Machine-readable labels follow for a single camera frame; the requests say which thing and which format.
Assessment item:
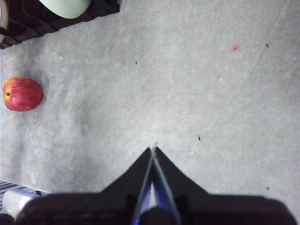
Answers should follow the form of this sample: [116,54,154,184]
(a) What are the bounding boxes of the pale grey rounded box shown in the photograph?
[2,189,44,222]

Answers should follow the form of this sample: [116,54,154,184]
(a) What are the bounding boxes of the pale green plate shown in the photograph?
[38,0,91,19]

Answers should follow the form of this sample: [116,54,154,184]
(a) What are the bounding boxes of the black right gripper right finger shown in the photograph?
[154,146,297,225]

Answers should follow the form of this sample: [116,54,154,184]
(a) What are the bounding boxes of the red apple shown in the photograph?
[3,76,44,112]

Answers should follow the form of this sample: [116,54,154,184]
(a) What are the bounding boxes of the striped grey panel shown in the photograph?
[0,180,51,195]

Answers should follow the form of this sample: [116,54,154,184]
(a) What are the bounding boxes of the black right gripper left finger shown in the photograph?
[14,147,153,225]

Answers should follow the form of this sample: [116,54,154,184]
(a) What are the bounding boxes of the cream plate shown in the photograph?
[0,0,9,43]

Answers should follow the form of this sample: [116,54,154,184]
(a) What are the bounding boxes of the black plate rack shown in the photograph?
[0,0,120,50]

